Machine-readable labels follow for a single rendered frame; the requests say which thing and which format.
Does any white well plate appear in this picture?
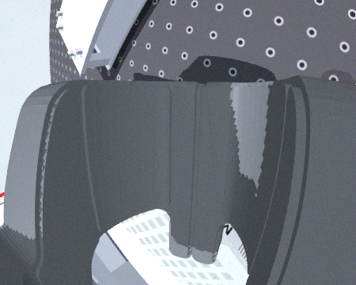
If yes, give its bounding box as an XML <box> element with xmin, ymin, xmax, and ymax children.
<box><xmin>108</xmin><ymin>209</ymin><xmax>249</xmax><ymax>285</ymax></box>

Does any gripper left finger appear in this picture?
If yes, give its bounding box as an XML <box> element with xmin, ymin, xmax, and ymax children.
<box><xmin>0</xmin><ymin>79</ymin><xmax>206</xmax><ymax>285</ymax></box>

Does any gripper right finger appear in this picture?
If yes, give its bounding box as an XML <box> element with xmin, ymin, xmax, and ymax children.
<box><xmin>192</xmin><ymin>75</ymin><xmax>356</xmax><ymax>285</ymax></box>

